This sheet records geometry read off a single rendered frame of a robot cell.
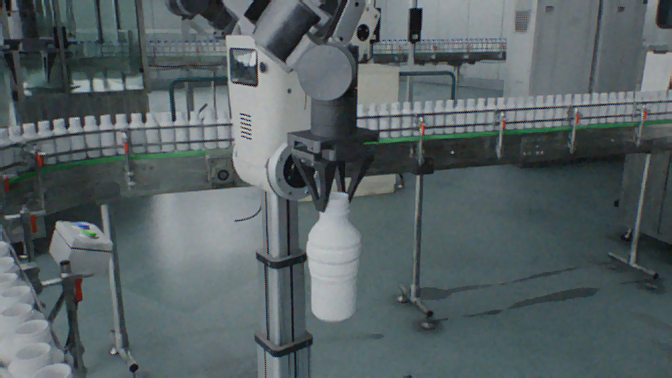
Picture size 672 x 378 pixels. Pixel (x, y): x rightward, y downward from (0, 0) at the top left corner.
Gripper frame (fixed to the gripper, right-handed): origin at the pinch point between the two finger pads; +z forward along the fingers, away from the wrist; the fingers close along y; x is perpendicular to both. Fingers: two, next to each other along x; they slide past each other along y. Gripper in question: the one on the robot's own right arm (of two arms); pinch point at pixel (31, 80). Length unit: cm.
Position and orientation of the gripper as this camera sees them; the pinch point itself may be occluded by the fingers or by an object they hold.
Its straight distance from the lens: 145.8
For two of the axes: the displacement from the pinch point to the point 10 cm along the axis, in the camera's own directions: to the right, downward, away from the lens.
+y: -8.0, 1.7, -5.8
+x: 6.0, 2.2, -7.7
